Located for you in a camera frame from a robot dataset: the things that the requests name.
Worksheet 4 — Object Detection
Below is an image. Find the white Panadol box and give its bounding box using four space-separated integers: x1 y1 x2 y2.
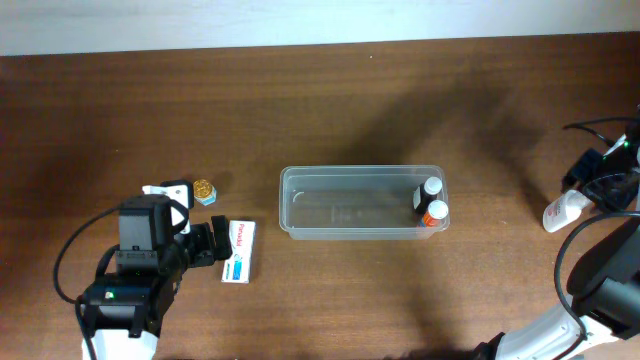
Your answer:
221 220 256 284

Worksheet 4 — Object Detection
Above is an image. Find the white calamine lotion bottle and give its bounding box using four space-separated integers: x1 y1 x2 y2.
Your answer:
542 190 592 233

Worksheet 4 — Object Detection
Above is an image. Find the gold-lid balm jar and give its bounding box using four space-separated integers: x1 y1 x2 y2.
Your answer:
193 179 217 206

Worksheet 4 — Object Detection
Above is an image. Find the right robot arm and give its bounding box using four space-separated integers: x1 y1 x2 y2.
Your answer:
472 135 639 359

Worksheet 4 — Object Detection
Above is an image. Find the orange bottle white cap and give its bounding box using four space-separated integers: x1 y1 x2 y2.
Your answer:
419 200 449 227

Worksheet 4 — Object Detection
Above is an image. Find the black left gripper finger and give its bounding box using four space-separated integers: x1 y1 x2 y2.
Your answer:
211 215 232 259
142 180 193 231

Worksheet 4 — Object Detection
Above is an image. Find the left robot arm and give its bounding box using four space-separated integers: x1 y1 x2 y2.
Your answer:
75 180 232 359

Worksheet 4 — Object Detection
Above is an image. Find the clear plastic container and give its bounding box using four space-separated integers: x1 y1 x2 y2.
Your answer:
279 165 450 240

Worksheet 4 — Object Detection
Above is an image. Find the dark bottle white cap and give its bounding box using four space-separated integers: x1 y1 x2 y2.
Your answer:
413 177 443 215

